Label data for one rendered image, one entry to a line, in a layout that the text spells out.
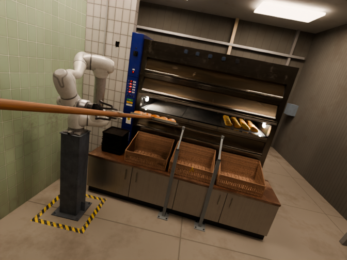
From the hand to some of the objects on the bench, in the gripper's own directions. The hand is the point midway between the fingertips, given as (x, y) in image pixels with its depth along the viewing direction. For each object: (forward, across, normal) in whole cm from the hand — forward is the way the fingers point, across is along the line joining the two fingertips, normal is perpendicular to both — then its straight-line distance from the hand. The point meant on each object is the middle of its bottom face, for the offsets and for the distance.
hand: (117, 114), depth 128 cm
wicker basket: (-1, +58, -141) cm, 152 cm away
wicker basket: (+119, +57, -141) cm, 193 cm away
